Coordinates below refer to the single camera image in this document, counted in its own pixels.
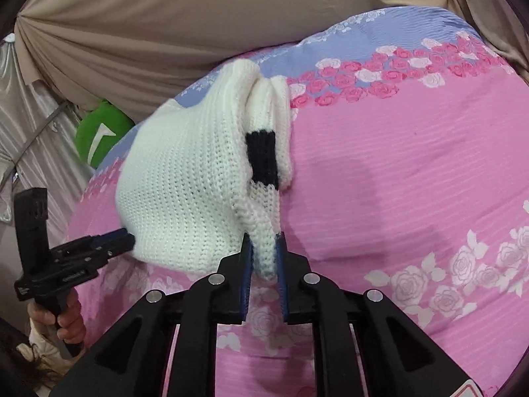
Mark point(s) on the white red navy knit sweater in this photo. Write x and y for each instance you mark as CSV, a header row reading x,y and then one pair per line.
x,y
197,181

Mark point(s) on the beige draped curtain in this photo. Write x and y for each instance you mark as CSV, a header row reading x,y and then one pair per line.
x,y
137,53

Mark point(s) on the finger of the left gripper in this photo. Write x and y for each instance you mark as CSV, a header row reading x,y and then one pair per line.
x,y
84,244
112,244

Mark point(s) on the silver grey satin curtain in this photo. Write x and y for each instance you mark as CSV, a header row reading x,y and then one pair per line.
x,y
37,130

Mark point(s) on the person's left hand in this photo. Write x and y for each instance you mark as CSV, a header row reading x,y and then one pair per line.
x,y
69,325

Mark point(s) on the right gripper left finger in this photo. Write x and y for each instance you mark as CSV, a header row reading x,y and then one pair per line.
x,y
166,344

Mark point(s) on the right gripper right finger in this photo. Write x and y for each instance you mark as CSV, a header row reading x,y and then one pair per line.
x,y
364,344

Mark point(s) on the green plush pillow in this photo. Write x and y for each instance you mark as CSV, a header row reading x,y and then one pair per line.
x,y
100,131

